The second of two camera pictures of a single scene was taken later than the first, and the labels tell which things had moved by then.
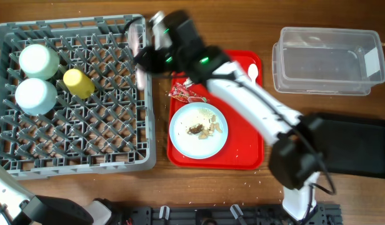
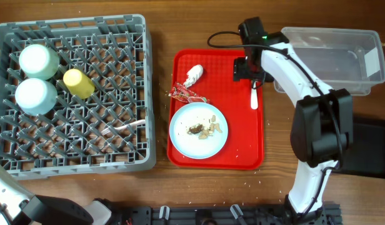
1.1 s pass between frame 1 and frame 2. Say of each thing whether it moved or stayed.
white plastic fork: moved
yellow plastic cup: stayed
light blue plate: stayed
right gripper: moved
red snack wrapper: stayed
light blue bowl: stayed
